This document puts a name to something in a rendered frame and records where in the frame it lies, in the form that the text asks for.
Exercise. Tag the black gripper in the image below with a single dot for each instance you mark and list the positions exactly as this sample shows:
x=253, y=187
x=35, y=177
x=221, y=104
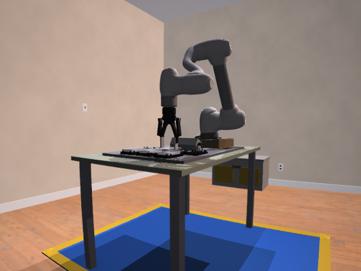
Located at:
x=169, y=118

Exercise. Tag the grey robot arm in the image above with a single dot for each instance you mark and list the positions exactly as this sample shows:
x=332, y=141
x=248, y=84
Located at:
x=198, y=82

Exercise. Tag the grey button panel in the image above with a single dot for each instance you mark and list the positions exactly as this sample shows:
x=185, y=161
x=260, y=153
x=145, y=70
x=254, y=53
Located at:
x=188, y=144

